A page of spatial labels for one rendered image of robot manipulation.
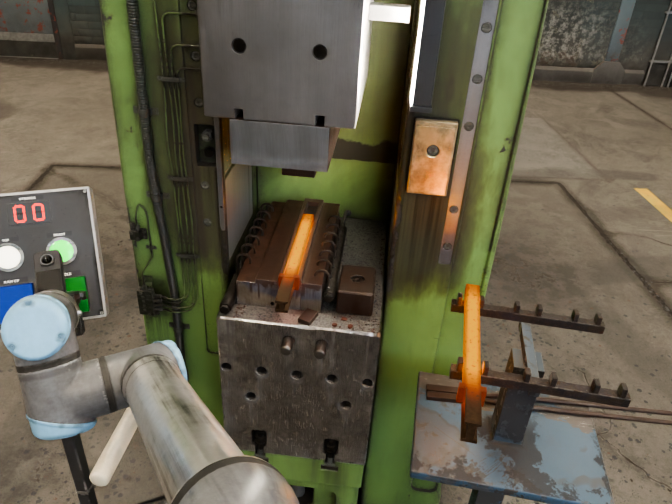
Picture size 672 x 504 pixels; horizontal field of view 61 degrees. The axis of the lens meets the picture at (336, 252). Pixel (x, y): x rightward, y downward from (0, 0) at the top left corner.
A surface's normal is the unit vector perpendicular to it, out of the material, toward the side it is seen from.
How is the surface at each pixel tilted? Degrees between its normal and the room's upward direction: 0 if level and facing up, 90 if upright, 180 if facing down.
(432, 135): 90
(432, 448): 0
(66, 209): 60
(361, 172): 90
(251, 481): 28
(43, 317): 55
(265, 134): 90
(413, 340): 90
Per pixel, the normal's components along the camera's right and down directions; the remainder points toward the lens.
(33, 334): 0.29, -0.07
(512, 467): 0.05, -0.85
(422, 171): -0.11, 0.51
